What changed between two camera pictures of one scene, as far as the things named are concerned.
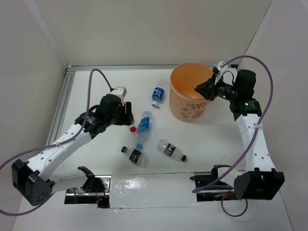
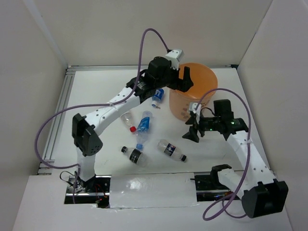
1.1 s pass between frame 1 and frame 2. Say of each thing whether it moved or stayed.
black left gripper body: moved
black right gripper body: moved
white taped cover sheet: stayed
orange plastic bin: stayed
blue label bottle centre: stayed
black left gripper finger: moved
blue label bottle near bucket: stayed
